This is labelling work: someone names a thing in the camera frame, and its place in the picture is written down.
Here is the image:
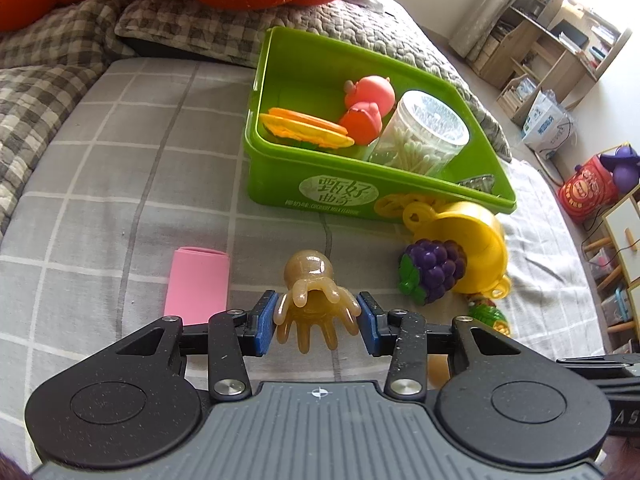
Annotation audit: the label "wooden bookshelf desk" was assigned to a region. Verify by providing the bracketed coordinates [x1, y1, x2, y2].
[471, 0, 631, 125]

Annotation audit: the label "pink pig toy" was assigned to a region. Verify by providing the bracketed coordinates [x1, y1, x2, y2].
[338, 75, 396, 146]

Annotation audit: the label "clear cotton swab jar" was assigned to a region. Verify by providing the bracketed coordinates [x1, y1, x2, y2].
[369, 90, 470, 176]

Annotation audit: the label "purple plush toy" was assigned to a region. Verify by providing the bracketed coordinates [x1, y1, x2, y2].
[599, 144, 639, 194]

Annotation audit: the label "grey checkered blanket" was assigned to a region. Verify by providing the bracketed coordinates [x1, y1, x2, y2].
[1, 0, 512, 226]

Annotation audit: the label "white paper shopping bag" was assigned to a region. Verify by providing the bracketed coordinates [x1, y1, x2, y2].
[523, 90, 576, 159]

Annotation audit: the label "purple toy grapes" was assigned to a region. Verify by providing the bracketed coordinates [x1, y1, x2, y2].
[398, 238, 468, 306]

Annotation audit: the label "crumpled foil wrapper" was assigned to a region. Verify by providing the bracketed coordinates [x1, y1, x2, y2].
[458, 174, 495, 194]

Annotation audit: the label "white wooden side table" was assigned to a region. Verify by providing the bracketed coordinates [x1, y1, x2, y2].
[580, 185, 639, 350]

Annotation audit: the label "yellow toy pot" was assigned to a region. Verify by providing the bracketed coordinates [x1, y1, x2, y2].
[402, 202, 511, 300]

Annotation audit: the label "pink rectangular block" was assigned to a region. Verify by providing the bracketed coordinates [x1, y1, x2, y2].
[163, 247, 230, 326]

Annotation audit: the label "amber rubber octopus toy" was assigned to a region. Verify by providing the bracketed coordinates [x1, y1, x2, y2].
[272, 249, 361, 354]

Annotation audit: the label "orange yellow toy disc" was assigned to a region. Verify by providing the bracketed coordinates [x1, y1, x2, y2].
[259, 107, 355, 150]

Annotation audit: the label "red cartoon bucket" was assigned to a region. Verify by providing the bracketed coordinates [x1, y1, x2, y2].
[556, 155, 618, 223]

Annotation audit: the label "red lobster toy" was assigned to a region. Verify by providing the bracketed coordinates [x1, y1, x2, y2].
[468, 295, 511, 337]

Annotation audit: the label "green plastic storage box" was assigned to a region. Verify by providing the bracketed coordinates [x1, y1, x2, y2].
[244, 27, 516, 221]

